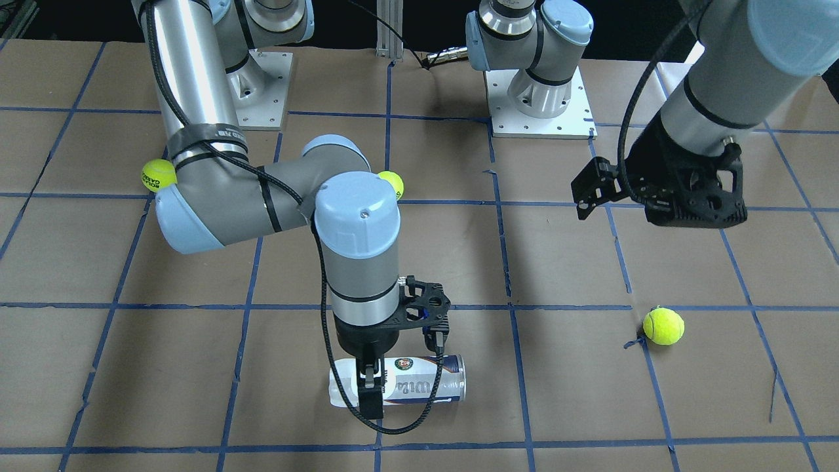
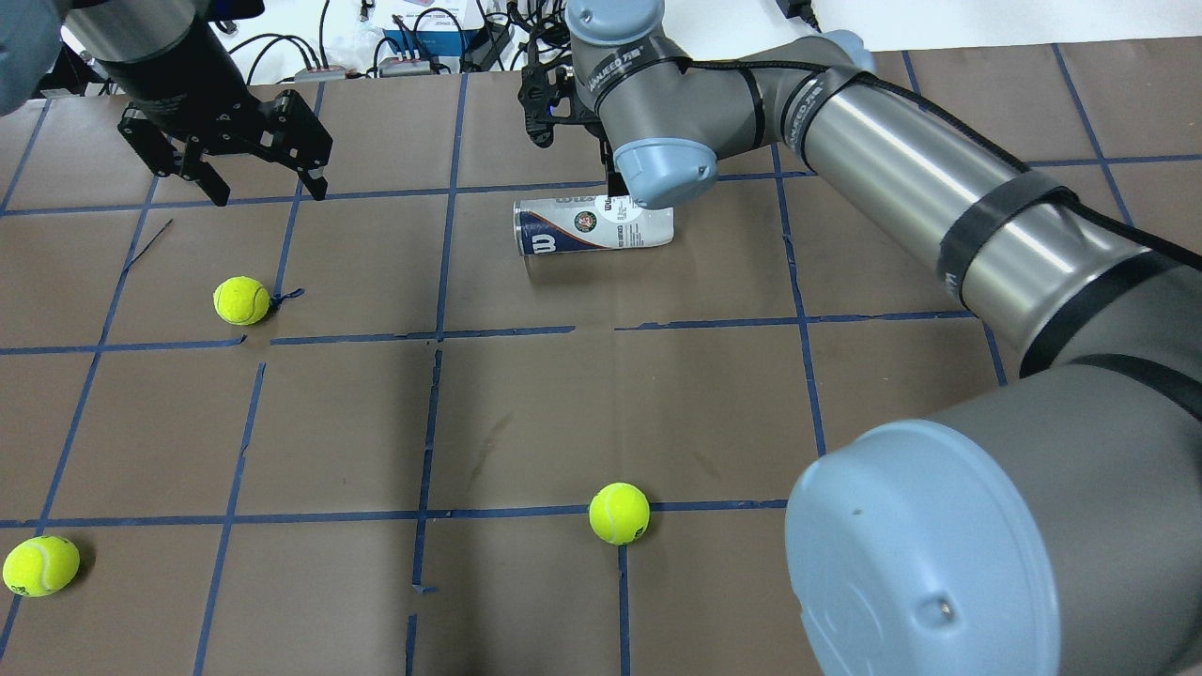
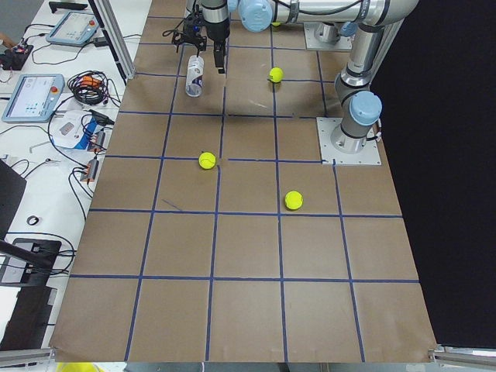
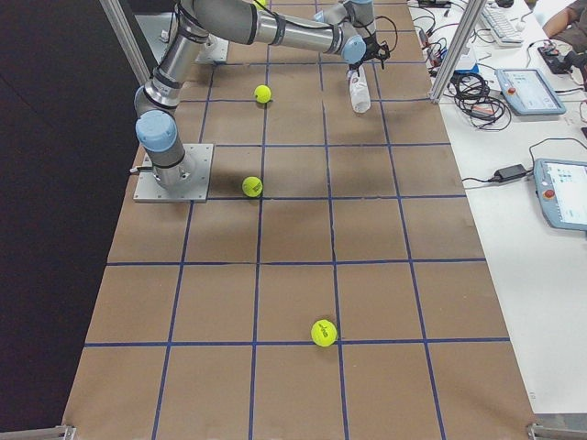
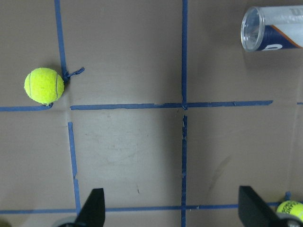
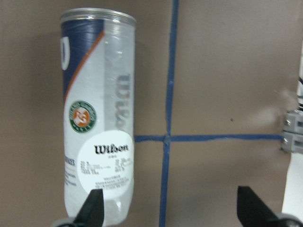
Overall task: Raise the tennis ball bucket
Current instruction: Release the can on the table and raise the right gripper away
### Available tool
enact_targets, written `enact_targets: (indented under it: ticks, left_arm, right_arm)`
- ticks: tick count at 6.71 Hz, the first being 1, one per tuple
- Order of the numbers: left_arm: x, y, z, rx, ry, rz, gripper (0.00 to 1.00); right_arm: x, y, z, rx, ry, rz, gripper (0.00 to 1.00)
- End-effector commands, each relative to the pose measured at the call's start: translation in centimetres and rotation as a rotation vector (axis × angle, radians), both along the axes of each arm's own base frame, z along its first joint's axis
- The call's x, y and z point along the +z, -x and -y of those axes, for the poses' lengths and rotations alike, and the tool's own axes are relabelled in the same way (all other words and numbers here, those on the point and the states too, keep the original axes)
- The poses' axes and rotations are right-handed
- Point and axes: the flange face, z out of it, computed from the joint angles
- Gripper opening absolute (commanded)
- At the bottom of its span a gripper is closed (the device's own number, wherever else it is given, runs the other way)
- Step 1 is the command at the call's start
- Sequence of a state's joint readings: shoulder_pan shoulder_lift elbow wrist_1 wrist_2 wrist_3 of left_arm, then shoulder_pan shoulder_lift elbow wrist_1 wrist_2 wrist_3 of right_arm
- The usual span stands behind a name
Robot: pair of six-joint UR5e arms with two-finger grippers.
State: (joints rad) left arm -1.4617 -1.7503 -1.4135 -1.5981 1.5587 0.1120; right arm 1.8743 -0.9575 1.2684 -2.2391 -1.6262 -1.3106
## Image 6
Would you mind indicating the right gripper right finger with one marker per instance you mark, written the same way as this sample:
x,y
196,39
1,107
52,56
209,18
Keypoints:
x,y
252,211

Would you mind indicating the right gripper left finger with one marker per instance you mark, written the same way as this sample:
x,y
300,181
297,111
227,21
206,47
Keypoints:
x,y
91,213

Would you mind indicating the Wilson tennis ball can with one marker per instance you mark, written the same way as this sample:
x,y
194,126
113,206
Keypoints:
x,y
97,58

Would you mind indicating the grey connector block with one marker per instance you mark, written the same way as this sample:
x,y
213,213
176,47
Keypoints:
x,y
292,134

